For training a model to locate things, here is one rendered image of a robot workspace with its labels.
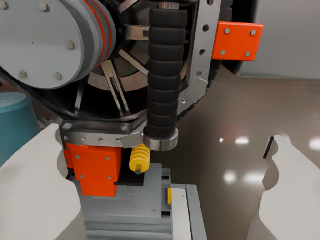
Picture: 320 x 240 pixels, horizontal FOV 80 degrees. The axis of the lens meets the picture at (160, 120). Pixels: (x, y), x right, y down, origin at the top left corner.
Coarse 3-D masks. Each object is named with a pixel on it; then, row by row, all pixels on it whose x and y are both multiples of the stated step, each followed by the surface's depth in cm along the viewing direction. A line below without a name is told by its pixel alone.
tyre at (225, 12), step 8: (224, 0) 42; (232, 0) 43; (224, 8) 42; (224, 16) 43; (216, 64) 48; (216, 72) 50; (208, 80) 50; (192, 104) 54; (56, 112) 56; (184, 112) 55; (80, 120) 57; (176, 120) 56
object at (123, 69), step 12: (120, 0) 56; (132, 12) 58; (144, 12) 58; (132, 24) 59; (144, 24) 59; (132, 48) 62; (144, 48) 62; (120, 60) 64; (144, 60) 64; (96, 72) 66; (120, 72) 66; (132, 72) 66
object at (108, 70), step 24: (120, 24) 50; (120, 48) 49; (144, 72) 52; (48, 96) 55; (72, 96) 63; (96, 96) 69; (120, 96) 55; (144, 96) 65; (96, 120) 57; (120, 120) 56
